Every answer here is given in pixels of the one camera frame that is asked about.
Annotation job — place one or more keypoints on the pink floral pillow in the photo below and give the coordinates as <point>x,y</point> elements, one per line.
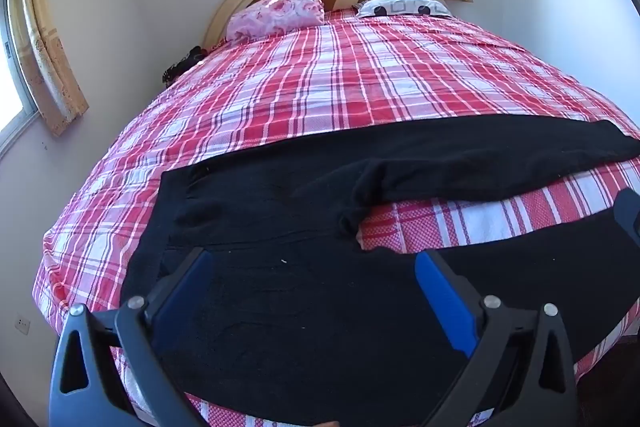
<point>280,12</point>

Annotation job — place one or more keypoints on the black lumpy object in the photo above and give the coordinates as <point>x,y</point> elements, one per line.
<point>182,64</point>

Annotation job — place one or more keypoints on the black pants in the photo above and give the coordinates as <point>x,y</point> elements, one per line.
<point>300,307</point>

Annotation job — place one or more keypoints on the small side window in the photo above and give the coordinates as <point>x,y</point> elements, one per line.
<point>10,82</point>

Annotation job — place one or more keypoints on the white patterned pillow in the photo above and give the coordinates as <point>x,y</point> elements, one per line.
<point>400,4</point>

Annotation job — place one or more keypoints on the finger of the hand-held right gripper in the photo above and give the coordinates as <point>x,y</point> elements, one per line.
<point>627,217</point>

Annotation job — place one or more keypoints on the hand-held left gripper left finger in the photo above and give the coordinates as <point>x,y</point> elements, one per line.
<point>185,297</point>

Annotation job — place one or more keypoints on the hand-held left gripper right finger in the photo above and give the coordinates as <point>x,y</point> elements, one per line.
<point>445,302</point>

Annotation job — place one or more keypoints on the red plaid bedspread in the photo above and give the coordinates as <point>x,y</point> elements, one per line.
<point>325,82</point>

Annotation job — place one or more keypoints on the white wall socket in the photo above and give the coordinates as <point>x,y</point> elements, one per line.
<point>22,324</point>

